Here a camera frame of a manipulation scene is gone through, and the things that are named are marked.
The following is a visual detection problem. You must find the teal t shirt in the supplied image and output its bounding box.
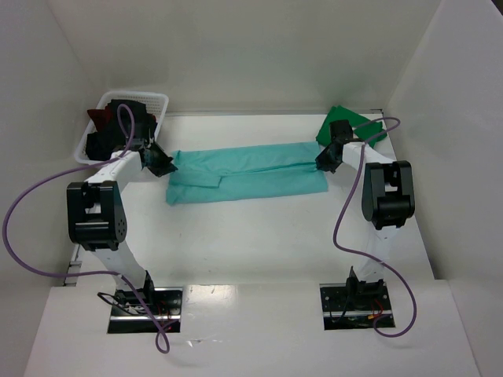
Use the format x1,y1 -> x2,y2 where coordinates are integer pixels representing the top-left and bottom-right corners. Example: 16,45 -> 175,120
166,141 -> 328,206

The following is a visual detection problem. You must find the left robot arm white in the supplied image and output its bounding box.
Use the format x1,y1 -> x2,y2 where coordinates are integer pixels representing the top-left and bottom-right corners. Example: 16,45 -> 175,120
66,139 -> 176,306

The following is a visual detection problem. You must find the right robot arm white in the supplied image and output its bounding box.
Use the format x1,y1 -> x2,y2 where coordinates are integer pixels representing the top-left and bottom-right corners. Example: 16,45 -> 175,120
315,119 -> 415,304

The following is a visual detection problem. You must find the dark green folded t shirt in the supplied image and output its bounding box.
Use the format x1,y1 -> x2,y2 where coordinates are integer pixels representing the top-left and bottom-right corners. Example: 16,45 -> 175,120
315,106 -> 384,147

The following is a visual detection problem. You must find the black garment in basket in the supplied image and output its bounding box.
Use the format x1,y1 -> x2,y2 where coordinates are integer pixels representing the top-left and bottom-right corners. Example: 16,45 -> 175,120
85,100 -> 156,161

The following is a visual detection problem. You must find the red garment in basket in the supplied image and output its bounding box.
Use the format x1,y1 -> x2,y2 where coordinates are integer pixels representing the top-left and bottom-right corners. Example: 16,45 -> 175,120
87,108 -> 113,132

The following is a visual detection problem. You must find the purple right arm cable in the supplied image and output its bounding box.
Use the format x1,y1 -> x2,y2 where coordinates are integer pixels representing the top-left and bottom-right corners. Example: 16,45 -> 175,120
332,116 -> 417,338

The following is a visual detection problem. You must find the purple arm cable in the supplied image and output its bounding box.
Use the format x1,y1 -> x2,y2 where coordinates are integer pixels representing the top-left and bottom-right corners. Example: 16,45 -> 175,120
332,116 -> 417,338
2,104 -> 171,353

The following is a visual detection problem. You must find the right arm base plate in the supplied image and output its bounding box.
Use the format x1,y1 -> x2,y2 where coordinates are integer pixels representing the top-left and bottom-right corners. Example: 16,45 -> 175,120
320,284 -> 395,331

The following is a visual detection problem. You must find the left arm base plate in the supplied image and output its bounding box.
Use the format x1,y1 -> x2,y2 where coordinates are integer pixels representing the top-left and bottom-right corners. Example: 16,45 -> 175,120
97,287 -> 183,335

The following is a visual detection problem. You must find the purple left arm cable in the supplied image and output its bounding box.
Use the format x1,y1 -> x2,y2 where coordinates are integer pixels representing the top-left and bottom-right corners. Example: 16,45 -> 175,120
2,104 -> 171,353

